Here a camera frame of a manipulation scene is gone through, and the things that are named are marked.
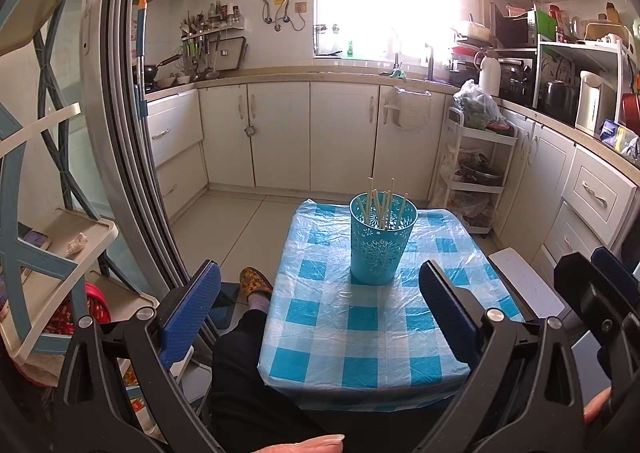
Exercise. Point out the black toaster oven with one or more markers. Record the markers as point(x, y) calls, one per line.
point(517, 83)

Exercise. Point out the white electric kettle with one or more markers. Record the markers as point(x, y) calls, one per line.
point(595, 103)

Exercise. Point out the white door-mounted bag holder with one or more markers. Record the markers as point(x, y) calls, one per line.
point(412, 108)

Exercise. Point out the black cooking pot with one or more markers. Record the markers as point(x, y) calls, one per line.
point(557, 100)

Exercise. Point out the bundle of wooden chopsticks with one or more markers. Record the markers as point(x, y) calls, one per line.
point(385, 208)

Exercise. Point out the red patterned bag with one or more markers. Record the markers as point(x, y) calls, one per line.
point(95, 308)

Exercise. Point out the plastic bag of vegetables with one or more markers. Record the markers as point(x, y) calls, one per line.
point(477, 105)

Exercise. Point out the silver microwave oven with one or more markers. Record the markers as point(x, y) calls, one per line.
point(515, 28)

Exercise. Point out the person's left hand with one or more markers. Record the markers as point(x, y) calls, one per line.
point(310, 445)

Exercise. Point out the blue checkered plastic tablecloth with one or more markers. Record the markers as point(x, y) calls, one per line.
point(350, 333)

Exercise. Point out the small metal hanging object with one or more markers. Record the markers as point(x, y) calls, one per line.
point(250, 131)

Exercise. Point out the person's right hand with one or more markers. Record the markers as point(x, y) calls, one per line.
point(597, 408)

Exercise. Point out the sliding door frame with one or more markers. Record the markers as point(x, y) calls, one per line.
point(130, 133)

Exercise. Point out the white tiered rolling cart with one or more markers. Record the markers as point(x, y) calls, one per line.
point(480, 138)

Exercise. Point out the white and blue folding shelf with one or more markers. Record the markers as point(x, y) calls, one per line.
point(55, 253)

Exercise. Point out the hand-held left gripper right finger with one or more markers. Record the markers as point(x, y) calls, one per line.
point(447, 310)

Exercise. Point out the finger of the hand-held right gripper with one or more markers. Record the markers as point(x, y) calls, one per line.
point(622, 283)
point(580, 288)

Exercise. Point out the teal perforated utensil holder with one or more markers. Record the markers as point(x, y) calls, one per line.
point(377, 253)

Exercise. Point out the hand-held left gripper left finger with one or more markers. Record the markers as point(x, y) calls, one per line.
point(192, 308)

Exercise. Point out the dark pot with lid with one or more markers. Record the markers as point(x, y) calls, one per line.
point(482, 172)

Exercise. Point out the wall rack with utensils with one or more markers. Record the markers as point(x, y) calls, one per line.
point(210, 28)

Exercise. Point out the cream cabinets under window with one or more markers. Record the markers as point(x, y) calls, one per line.
point(310, 133)

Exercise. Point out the green bottle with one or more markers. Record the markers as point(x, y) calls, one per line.
point(350, 49)

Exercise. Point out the white countertop shelf rack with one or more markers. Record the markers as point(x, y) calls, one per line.
point(580, 50)

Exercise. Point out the small white wooden stool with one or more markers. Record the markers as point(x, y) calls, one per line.
point(530, 283)

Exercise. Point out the orange patterned slipper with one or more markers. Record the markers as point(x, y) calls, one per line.
point(255, 283)

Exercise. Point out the white thermos jug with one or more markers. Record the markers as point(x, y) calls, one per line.
point(489, 75)

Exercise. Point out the hanging metal tray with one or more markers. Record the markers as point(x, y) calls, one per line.
point(234, 55)

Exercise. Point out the red pan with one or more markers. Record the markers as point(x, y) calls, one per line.
point(632, 103)

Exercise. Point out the cream cabinet with side drawers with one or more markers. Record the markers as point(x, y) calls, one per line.
point(590, 193)

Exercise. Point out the metal sink faucet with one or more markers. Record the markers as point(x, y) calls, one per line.
point(430, 63)

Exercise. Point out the blue and yellow package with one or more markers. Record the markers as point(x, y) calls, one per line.
point(617, 135)

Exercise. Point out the cream cabinet with stove drawers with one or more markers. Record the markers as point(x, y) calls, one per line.
point(177, 133)

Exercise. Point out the black wok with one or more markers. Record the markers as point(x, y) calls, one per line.
point(162, 70)

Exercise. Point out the person's leg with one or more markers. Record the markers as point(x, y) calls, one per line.
point(250, 383)

